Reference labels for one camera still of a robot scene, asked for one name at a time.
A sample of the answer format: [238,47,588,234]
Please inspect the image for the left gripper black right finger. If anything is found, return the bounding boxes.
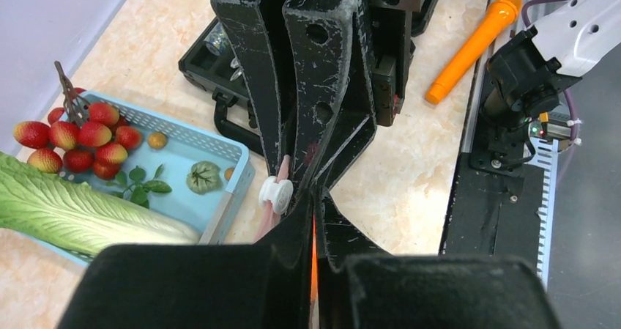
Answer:
[315,187,562,328]

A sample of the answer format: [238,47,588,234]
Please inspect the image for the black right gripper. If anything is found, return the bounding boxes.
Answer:
[211,0,439,191]

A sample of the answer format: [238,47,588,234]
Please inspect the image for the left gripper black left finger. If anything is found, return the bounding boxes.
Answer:
[59,191,313,328]

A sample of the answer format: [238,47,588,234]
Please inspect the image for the clear zip bag pink dots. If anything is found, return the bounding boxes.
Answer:
[253,155,294,243]

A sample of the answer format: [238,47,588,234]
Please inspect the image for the black poker chip case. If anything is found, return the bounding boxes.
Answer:
[178,0,450,158]

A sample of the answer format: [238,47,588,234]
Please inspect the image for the green toy leaf sprig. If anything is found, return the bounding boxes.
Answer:
[105,164,172,209]

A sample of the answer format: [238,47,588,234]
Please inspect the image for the small brown toy potato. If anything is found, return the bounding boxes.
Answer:
[147,132,168,150]

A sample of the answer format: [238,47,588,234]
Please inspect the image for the green white toy cabbage stalk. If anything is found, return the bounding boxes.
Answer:
[1,153,201,256]

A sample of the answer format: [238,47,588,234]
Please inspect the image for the orange handled tool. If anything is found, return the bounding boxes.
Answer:
[425,0,523,105]

